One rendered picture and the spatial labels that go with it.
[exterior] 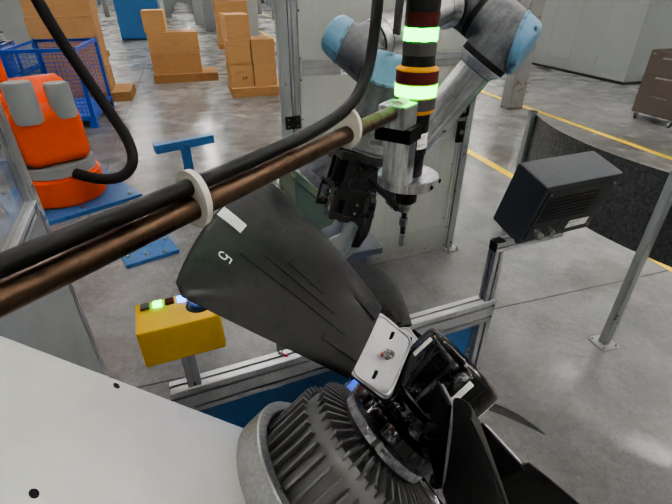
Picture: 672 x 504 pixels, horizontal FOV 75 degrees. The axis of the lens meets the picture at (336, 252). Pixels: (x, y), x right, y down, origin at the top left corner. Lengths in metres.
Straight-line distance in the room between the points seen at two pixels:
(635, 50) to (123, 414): 10.13
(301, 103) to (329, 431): 1.98
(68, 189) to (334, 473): 3.88
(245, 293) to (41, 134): 3.78
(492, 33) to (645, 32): 9.27
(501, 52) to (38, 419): 1.02
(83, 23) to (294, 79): 6.23
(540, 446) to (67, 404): 1.91
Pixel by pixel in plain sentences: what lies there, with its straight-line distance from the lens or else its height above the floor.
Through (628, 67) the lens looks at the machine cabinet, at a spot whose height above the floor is 0.31.
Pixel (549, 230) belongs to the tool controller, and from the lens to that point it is 1.28.
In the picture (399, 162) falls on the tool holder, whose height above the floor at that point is 1.48.
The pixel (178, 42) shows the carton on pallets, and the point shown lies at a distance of 9.61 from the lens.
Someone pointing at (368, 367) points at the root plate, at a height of 1.25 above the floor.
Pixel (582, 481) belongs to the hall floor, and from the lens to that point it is 2.13.
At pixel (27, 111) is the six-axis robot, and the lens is 4.07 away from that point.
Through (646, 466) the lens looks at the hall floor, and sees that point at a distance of 2.30.
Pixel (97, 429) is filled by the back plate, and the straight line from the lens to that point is 0.50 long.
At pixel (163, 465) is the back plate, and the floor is 1.23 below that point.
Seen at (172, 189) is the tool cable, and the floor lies 1.55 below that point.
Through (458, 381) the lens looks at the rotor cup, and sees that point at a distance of 0.55.
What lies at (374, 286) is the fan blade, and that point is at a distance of 0.77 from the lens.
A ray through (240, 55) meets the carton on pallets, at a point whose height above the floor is 0.64.
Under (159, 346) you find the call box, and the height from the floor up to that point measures 1.03.
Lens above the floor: 1.64
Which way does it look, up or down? 32 degrees down
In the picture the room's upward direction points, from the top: straight up
